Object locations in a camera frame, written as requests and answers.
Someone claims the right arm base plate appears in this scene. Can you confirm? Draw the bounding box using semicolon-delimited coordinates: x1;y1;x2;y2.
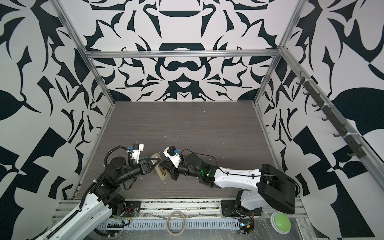
221;200;263;218

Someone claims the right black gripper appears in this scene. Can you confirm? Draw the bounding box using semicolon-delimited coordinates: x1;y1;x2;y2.
160;158;204;182

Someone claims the slotted cable duct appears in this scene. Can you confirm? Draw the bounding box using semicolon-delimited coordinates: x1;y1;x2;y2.
97;218;239;231

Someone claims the small electronics board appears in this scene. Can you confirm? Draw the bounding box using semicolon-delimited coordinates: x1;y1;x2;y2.
239;218;255;236

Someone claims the white remote control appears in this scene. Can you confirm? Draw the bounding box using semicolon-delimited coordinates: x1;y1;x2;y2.
151;153;170;182

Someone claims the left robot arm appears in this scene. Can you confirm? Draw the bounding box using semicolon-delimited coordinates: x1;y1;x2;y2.
37;144;161;240

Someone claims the green push button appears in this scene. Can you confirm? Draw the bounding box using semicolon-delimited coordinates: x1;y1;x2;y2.
270;212;292;235

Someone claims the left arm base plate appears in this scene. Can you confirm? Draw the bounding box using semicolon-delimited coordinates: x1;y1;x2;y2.
118;201;142;218

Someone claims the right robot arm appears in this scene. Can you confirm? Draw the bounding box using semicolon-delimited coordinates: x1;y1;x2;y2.
160;153;300;214

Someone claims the black wall hook rail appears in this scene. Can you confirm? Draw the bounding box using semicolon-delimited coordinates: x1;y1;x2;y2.
297;73;367;159

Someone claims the coiled beige cable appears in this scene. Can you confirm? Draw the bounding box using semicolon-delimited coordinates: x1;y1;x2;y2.
166;210;187;235

